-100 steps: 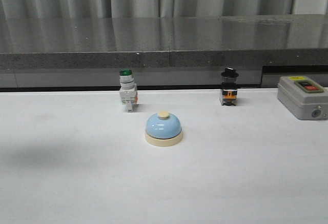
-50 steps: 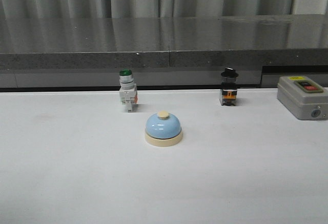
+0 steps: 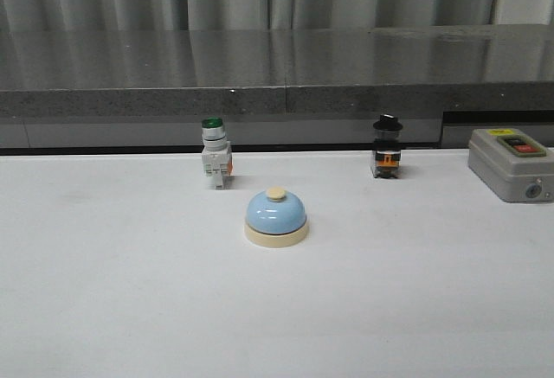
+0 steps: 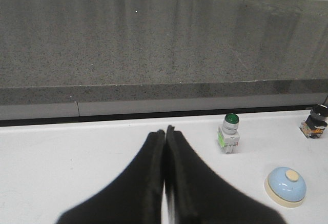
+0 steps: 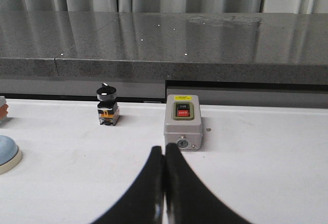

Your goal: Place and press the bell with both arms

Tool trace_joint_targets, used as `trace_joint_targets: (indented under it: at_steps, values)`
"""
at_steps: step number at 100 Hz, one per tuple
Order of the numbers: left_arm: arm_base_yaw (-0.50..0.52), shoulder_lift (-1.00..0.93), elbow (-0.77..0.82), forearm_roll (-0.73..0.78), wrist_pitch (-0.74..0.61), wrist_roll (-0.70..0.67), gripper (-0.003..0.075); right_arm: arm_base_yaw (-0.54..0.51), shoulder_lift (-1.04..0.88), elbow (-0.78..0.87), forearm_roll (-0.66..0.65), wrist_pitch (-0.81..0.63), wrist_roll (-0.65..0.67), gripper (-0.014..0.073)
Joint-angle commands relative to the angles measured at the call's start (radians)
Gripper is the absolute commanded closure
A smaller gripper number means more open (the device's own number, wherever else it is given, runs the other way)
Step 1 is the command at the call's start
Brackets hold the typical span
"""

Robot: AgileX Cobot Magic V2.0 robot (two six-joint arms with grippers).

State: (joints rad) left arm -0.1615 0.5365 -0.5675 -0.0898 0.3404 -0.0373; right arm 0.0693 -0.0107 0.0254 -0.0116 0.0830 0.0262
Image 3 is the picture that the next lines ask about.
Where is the grey push button box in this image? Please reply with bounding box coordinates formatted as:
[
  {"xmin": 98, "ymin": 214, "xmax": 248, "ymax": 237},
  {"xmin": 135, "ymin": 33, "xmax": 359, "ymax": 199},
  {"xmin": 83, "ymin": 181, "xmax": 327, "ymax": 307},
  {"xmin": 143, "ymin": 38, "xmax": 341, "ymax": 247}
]
[{"xmin": 468, "ymin": 128, "xmax": 553, "ymax": 202}]

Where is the grey stone counter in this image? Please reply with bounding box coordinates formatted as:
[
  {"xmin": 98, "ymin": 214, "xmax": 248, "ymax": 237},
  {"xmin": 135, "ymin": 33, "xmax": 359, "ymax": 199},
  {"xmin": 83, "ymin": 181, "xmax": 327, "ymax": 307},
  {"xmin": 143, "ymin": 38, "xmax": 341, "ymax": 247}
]
[{"xmin": 1, "ymin": 25, "xmax": 553, "ymax": 152}]

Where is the light blue desk bell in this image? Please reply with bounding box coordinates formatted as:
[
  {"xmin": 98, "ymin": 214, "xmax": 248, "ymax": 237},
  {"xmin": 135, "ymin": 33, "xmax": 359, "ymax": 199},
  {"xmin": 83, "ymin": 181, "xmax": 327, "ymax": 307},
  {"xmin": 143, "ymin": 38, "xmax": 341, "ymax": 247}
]
[{"xmin": 244, "ymin": 187, "xmax": 309, "ymax": 248}]

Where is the black rotary selector switch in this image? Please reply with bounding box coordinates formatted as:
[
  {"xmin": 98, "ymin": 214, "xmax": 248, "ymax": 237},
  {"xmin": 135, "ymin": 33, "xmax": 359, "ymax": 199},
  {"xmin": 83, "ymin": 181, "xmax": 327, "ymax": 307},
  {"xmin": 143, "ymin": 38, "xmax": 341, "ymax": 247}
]
[{"xmin": 370, "ymin": 114, "xmax": 403, "ymax": 178}]

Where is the green pushbutton switch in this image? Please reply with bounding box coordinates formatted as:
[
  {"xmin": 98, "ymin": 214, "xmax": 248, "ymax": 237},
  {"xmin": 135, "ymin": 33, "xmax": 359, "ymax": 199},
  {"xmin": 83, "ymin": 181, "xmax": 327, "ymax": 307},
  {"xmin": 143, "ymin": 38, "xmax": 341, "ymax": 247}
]
[{"xmin": 201, "ymin": 117, "xmax": 233, "ymax": 189}]

